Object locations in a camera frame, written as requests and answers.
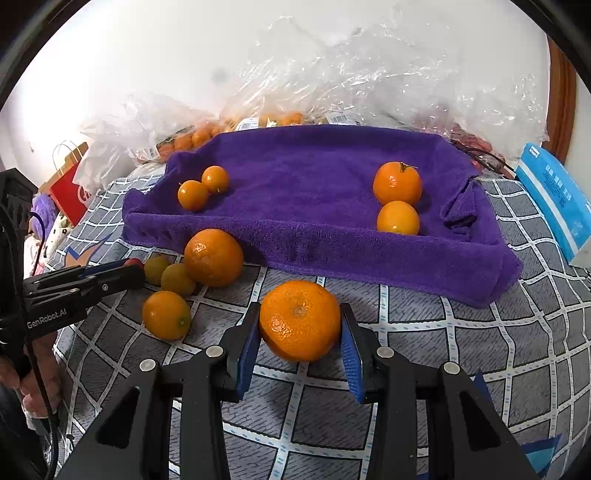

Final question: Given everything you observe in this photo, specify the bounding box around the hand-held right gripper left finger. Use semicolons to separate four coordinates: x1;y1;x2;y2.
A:
58;302;262;480

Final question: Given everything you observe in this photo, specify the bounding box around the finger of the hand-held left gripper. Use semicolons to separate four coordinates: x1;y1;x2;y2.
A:
27;260;133;290
24;264;147;315

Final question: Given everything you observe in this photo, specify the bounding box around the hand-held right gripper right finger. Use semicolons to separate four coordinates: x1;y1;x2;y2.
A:
339;303;539;480

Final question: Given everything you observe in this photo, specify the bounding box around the small yellow-green fruit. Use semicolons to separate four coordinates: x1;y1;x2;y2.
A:
144;255;171;287
161;263;197;297

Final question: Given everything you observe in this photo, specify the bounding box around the kumquat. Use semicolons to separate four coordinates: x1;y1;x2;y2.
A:
141;290;192;341
202;165;230;195
178;180;209;212

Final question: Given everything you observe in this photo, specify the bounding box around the large mandarin orange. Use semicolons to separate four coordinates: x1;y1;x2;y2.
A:
184;228;245;288

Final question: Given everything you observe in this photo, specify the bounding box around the yellow-orange oval citrus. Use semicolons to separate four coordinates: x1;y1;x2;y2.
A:
376;200;421;236

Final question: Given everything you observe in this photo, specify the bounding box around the purple towel-lined tray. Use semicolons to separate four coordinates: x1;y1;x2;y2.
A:
121;124;523;309

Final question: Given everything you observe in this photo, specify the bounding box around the mandarin orange with stem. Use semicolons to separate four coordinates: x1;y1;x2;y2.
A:
373;161;423;207

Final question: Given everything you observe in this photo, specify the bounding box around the person's left hand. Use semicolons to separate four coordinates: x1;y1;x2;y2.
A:
0;330;63;418

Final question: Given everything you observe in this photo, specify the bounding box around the purple fuzzy cloth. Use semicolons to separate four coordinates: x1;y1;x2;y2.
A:
28;193;55;234

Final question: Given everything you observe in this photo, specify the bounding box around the floral cloth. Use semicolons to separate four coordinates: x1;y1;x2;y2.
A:
25;215;72;275

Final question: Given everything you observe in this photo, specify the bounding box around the red paper bag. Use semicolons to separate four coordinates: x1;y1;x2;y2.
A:
39;141;89;228

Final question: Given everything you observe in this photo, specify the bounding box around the white plastic bag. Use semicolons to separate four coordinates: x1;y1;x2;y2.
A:
73;117;139;195

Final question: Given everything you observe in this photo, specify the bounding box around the grey checked blanket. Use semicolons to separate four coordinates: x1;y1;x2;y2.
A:
44;161;591;480

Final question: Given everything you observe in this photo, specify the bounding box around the clear bag of mandarins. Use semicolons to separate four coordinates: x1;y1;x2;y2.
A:
124;93;227;163

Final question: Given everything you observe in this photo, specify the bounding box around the clear bag of kumquats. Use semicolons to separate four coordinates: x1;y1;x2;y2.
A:
222;16;326;132

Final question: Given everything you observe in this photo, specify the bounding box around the blue tissue pack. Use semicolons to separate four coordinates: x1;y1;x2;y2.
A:
515;142;591;268

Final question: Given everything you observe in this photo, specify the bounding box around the clear bag of cherry tomatoes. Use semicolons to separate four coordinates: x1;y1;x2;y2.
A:
406;46;551;164

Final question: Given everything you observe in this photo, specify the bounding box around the empty clear plastic bag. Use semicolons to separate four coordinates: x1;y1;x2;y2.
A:
318;14;462;127

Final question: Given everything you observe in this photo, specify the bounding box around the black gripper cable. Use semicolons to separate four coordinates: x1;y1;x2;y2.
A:
25;339;61;480

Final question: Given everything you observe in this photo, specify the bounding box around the thin black cable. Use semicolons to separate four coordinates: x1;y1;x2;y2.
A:
455;137;511;177

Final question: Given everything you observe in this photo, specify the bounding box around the brown wooden door frame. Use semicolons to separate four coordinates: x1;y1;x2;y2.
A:
547;37;579;166

